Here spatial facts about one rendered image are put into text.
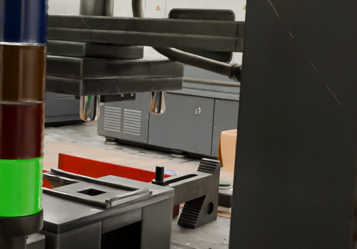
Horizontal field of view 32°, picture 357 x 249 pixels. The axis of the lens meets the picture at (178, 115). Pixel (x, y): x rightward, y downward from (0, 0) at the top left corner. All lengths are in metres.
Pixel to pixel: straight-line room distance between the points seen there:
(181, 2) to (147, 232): 5.50
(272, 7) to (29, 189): 0.24
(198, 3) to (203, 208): 5.20
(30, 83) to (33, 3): 0.05
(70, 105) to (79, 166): 6.93
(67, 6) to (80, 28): 9.42
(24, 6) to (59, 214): 0.30
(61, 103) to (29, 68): 7.49
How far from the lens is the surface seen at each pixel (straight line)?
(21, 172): 0.38
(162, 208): 0.74
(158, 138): 6.31
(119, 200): 0.67
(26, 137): 0.38
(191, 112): 6.04
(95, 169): 1.03
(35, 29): 0.38
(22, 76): 0.38
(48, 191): 0.70
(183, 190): 0.83
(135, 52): 0.69
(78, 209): 0.64
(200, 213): 0.89
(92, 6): 0.66
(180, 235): 0.85
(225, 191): 0.98
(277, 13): 0.49
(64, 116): 7.93
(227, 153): 3.10
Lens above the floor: 1.16
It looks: 7 degrees down
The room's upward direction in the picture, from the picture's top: 3 degrees clockwise
